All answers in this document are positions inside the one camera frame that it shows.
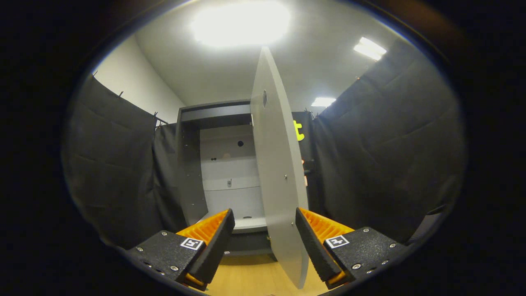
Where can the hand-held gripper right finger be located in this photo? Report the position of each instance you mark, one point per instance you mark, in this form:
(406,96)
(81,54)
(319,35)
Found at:
(314,246)

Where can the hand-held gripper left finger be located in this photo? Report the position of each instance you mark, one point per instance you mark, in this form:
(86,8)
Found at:
(218,246)

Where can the beige cabinet door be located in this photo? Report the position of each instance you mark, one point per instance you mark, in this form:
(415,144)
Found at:
(275,164)

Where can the dark grey cabinet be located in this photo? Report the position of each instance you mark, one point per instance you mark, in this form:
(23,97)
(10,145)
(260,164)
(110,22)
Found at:
(191,172)

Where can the black ribbed chair part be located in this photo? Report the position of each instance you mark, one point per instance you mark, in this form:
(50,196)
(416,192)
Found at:
(427,226)

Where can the rectangular ceiling light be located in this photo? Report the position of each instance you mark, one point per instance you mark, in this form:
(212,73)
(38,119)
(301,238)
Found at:
(323,102)
(370,48)

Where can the large ceiling light panel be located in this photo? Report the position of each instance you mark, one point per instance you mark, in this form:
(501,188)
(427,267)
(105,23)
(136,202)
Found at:
(240,22)

